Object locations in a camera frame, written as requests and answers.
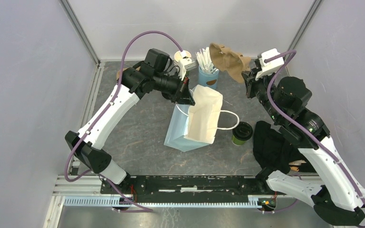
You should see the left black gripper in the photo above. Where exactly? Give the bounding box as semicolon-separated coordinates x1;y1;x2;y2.
154;71;195;106

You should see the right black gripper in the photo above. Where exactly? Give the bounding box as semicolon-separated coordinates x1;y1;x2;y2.
242;66;285;123

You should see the brown cardboard cup carrier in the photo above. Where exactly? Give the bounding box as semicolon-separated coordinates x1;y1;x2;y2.
209;43;251;83

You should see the white and blue paper bag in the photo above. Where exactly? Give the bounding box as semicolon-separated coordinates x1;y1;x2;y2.
163;85;240;152

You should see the black cup lid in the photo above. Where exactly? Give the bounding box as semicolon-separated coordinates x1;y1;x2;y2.
232;122;253;142

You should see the green paper cup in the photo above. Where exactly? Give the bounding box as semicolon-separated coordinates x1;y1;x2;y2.
231;134;248;146

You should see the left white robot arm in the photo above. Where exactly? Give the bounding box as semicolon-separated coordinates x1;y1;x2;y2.
65;31;195;194

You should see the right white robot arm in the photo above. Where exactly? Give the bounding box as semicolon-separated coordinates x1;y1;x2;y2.
242;49;365;228

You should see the blue straw holder can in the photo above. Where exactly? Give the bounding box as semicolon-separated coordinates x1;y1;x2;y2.
198;68;220;90

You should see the stack of paper cups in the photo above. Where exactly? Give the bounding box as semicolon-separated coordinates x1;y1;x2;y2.
173;50;192;67

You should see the black cloth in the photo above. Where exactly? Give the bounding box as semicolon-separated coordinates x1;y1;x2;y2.
253;121;316;174

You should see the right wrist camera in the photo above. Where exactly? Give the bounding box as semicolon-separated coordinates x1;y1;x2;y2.
255;48;284;80

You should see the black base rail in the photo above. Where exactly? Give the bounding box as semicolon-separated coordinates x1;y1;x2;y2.
117;175;281;203

